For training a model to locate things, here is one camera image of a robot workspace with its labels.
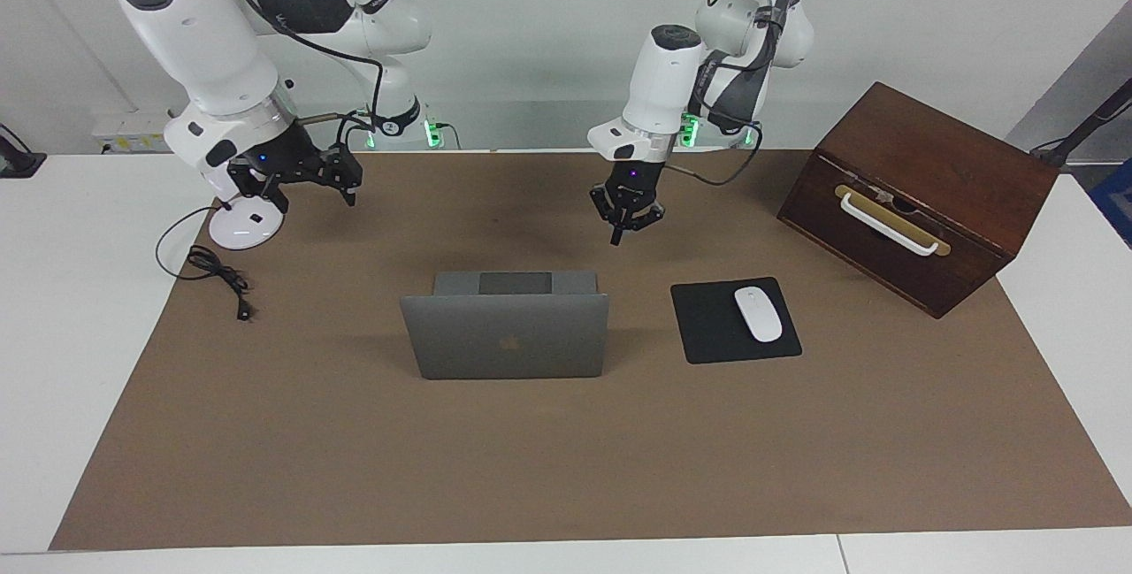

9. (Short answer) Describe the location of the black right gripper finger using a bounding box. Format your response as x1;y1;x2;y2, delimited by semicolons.
227;169;292;215
322;142;364;208

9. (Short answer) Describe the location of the white box handle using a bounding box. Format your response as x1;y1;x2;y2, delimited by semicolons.
838;192;940;256

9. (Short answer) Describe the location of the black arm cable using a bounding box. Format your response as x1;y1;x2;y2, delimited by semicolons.
233;0;386;150
663;0;792;187

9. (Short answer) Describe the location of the brown table mat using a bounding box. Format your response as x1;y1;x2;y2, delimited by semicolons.
49;149;1132;551

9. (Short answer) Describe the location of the black lamp power cable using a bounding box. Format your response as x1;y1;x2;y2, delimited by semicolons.
156;201;253;323

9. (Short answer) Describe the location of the white computer mouse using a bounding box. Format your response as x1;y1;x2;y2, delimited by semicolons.
734;287;784;343

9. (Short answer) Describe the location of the black mouse pad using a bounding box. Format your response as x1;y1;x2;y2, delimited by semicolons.
670;277;803;365

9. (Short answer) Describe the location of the black stand pole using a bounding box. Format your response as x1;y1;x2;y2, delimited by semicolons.
1030;79;1132;170

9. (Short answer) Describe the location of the dark brown wooden box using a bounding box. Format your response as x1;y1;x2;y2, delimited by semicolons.
777;81;1059;319

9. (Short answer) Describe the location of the white power strip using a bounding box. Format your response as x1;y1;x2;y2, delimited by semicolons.
91;110;173;155

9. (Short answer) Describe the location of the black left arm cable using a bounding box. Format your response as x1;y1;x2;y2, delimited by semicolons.
663;0;792;187

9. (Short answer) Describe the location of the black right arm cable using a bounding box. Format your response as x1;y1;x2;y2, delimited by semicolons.
233;0;386;150

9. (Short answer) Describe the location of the silver apple laptop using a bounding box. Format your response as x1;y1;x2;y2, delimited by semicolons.
400;271;610;380

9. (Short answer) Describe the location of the black clamp mount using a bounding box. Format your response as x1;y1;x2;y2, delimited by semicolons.
0;125;47;179

